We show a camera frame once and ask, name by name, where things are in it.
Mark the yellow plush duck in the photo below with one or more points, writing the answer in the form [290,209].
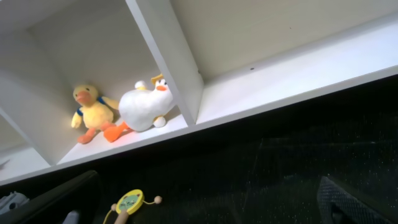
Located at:
[94,115]

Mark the white plush duck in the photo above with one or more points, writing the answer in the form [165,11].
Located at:
[143,107]

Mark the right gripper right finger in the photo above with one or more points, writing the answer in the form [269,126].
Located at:
[348,205]

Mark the grey and yellow toy truck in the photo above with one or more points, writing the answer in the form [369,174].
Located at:
[12,200]

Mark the yellow rattle drum toy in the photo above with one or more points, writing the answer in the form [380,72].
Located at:
[130,202]

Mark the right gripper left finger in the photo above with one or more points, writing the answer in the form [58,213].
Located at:
[56,202]

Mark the white shelf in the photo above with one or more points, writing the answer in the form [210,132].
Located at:
[280,77]

